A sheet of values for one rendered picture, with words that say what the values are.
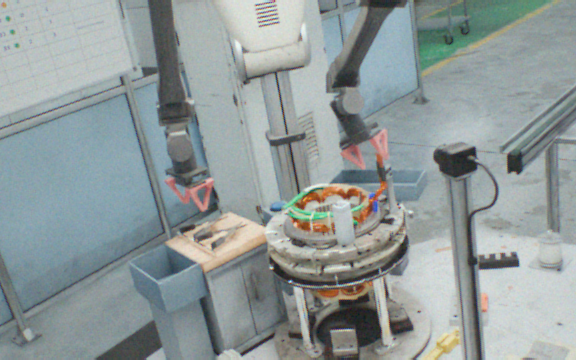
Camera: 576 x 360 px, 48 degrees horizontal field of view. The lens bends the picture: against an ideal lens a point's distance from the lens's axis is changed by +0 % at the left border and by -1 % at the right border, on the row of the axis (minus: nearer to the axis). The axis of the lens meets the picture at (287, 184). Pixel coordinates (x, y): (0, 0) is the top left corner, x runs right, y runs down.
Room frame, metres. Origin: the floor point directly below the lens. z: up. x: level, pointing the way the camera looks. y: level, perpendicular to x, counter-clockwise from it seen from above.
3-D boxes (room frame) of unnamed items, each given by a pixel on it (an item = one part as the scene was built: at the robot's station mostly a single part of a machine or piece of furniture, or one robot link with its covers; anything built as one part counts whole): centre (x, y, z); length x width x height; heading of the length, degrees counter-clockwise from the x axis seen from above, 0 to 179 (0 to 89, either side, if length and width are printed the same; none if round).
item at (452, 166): (0.91, -0.25, 1.37); 0.06 x 0.04 x 0.04; 20
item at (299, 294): (1.29, 0.02, 0.91); 0.02 x 0.02 x 0.21
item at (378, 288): (1.25, -0.16, 0.91); 0.02 x 0.02 x 0.21
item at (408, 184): (1.64, -0.24, 0.92); 0.25 x 0.11 x 0.28; 61
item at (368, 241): (1.36, -0.09, 1.09); 0.32 x 0.32 x 0.01
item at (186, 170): (1.48, 0.23, 1.26); 0.10 x 0.07 x 0.07; 36
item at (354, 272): (1.36, -0.09, 1.05); 0.29 x 0.29 x 0.06
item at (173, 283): (1.38, 0.32, 0.92); 0.17 x 0.11 x 0.28; 34
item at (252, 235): (1.46, 0.19, 1.05); 0.20 x 0.19 x 0.02; 124
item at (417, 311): (1.36, -0.09, 0.80); 0.39 x 0.39 x 0.01
